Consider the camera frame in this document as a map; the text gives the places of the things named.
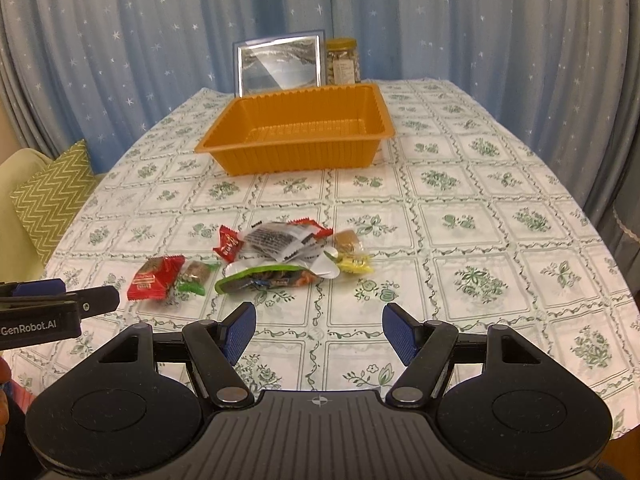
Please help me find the green zigzag cushion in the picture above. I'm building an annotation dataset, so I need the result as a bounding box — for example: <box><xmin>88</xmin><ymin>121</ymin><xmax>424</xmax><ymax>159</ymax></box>
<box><xmin>10</xmin><ymin>139</ymin><xmax>98</xmax><ymax>267</ymax></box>

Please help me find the yellow candy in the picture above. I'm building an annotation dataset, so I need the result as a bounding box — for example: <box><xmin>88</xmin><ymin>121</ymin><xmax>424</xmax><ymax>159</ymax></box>
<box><xmin>325</xmin><ymin>250</ymin><xmax>375</xmax><ymax>276</ymax></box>

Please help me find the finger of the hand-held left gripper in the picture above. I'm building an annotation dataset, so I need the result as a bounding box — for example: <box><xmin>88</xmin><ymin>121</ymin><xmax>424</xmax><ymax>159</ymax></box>
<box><xmin>0</xmin><ymin>278</ymin><xmax>67</xmax><ymax>299</ymax></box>
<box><xmin>0</xmin><ymin>286</ymin><xmax>121</xmax><ymax>318</ymax></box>

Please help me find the silver framed mirror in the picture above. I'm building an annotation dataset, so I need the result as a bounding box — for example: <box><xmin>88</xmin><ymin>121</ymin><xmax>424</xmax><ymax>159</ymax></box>
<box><xmin>233</xmin><ymin>29</ymin><xmax>327</xmax><ymax>98</ymax></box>

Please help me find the red snack packet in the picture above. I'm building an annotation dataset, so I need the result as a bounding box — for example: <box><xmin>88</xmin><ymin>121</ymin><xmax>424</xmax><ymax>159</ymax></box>
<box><xmin>126</xmin><ymin>255</ymin><xmax>186</xmax><ymax>302</ymax></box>

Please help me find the orange plastic tray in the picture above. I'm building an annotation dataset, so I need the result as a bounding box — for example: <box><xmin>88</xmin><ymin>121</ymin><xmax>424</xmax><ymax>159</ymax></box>
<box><xmin>194</xmin><ymin>83</ymin><xmax>397</xmax><ymax>177</ymax></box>

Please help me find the clear packet of black snack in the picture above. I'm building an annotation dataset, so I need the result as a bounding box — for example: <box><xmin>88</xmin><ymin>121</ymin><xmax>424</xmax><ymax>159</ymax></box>
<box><xmin>242</xmin><ymin>220</ymin><xmax>326</xmax><ymax>266</ymax></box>

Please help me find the green brown candy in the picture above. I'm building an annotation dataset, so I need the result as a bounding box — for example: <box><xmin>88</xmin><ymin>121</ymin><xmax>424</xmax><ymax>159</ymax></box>
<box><xmin>175</xmin><ymin>260</ymin><xmax>222</xmax><ymax>296</ymax></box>

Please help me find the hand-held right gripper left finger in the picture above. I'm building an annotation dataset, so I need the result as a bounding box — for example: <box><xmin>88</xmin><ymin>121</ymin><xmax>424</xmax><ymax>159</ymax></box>
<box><xmin>85</xmin><ymin>302</ymin><xmax>257</xmax><ymax>409</ymax></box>

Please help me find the brown wrapped caramel candy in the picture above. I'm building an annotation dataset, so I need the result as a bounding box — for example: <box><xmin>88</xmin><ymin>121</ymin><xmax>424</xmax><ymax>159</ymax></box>
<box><xmin>333</xmin><ymin>230</ymin><xmax>364</xmax><ymax>256</ymax></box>

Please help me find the small red candy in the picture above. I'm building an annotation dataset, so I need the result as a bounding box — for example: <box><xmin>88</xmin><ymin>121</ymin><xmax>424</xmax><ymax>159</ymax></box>
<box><xmin>212</xmin><ymin>225</ymin><xmax>246</xmax><ymax>264</ymax></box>

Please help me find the green floral tablecloth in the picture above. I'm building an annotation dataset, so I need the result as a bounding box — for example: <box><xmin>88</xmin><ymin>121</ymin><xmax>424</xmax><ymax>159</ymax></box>
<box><xmin>2</xmin><ymin>79</ymin><xmax>638</xmax><ymax>441</ymax></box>

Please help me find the light green sofa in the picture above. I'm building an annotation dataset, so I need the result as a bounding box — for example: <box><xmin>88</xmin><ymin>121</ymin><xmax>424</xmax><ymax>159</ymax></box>
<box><xmin>0</xmin><ymin>147</ymin><xmax>56</xmax><ymax>281</ymax></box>

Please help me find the red gold-print candy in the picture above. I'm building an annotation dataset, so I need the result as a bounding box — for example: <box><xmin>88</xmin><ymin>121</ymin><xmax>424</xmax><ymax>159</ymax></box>
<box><xmin>291</xmin><ymin>217</ymin><xmax>334</xmax><ymax>238</ymax></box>

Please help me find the green snack bag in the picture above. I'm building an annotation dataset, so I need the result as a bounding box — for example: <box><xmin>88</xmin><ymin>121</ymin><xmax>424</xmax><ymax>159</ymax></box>
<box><xmin>214</xmin><ymin>255</ymin><xmax>342</xmax><ymax>295</ymax></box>

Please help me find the blue star-print curtain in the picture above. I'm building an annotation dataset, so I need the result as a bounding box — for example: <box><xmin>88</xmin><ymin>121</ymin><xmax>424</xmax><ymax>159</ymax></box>
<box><xmin>0</xmin><ymin>0</ymin><xmax>640</xmax><ymax>306</ymax></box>

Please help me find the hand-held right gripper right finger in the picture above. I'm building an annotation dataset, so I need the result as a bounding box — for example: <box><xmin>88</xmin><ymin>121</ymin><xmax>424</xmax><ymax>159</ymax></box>
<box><xmin>382</xmin><ymin>302</ymin><xmax>553</xmax><ymax>408</ymax></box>

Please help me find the glass jar with yellow lid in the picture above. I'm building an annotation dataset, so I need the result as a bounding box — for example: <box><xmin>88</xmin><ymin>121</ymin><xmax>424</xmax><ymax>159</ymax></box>
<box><xmin>325</xmin><ymin>37</ymin><xmax>362</xmax><ymax>86</ymax></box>

